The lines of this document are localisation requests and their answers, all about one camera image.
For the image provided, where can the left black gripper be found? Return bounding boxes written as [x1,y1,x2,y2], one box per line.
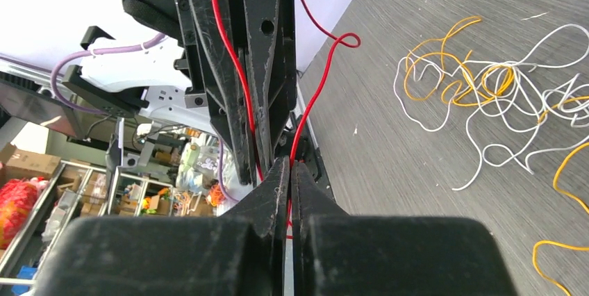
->
[122,0,297,185]

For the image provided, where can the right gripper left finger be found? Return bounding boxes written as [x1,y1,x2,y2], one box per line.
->
[34,157,290,295]

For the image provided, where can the white wire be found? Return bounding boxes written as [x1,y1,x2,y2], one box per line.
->
[393,23,589,192]

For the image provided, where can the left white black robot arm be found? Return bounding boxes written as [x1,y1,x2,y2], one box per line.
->
[63,0,297,185]

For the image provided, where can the yellow wire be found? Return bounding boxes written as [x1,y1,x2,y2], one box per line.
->
[403,16,589,296]

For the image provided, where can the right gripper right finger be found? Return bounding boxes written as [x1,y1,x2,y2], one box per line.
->
[290,162,517,295]

